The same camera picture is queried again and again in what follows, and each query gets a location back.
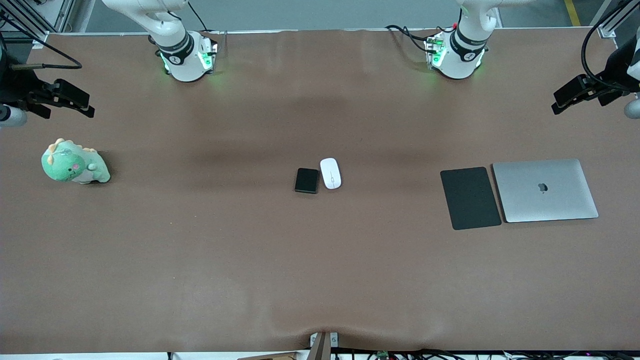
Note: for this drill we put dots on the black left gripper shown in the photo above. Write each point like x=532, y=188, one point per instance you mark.
x=614, y=80

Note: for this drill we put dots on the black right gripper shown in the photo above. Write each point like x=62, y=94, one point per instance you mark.
x=16, y=89

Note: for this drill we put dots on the black smartphone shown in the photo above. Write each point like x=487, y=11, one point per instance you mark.
x=306, y=180

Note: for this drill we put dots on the white computer mouse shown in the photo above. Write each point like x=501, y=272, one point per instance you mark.
x=330, y=173

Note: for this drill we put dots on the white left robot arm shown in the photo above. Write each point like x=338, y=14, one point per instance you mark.
x=465, y=55

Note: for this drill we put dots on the left arm base panel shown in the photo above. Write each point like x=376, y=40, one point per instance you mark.
x=434, y=50

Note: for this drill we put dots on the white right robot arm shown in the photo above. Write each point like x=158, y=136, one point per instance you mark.
x=180, y=55

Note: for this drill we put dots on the right arm base panel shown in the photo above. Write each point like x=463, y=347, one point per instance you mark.
x=209, y=52

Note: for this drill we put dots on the black mouse pad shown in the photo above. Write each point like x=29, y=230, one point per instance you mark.
x=470, y=198

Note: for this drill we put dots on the green dinosaur plush toy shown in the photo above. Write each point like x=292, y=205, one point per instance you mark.
x=65, y=165

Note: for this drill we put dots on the silver closed laptop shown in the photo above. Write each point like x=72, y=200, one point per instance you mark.
x=525, y=200

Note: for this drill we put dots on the brown table cover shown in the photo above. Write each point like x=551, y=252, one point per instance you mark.
x=200, y=260

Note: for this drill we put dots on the small green connector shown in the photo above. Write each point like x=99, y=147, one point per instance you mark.
x=383, y=354

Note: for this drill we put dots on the aluminium frame profile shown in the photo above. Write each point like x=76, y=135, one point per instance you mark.
x=62, y=15
x=607, y=27

